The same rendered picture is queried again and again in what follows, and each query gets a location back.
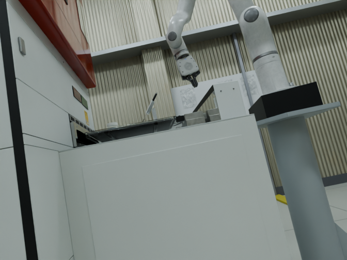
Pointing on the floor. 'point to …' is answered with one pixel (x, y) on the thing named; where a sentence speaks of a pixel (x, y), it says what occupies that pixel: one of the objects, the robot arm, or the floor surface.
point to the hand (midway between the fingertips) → (194, 83)
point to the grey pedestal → (305, 184)
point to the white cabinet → (175, 196)
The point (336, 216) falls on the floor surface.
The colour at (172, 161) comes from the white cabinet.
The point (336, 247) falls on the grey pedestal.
